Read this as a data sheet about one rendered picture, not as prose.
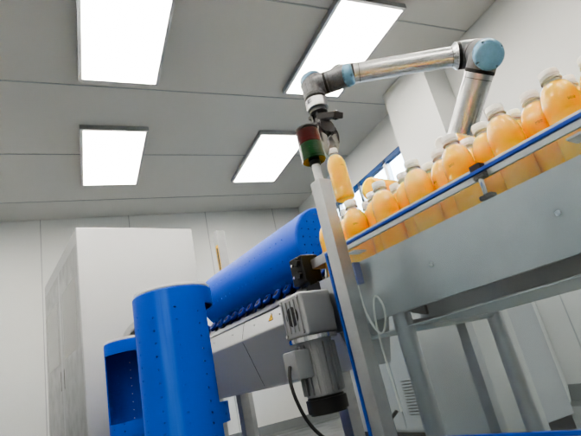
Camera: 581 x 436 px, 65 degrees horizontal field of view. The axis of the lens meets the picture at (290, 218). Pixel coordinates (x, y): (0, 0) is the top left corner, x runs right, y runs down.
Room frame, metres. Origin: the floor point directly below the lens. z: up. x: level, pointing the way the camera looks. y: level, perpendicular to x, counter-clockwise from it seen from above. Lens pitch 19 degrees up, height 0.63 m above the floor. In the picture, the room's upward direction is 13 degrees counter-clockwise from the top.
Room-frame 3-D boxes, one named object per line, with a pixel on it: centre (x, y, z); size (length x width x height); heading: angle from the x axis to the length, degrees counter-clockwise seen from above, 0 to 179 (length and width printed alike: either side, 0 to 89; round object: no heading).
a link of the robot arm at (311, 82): (1.64, -0.21, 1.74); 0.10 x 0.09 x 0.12; 79
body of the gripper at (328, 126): (1.64, -0.20, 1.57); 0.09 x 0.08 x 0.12; 36
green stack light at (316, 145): (1.11, -0.10, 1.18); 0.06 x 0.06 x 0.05
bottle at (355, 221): (1.35, -0.19, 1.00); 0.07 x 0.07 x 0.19
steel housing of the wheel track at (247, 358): (2.46, 0.50, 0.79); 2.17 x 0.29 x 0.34; 38
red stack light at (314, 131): (1.11, -0.10, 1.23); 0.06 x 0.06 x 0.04
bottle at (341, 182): (1.62, -0.22, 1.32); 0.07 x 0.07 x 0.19
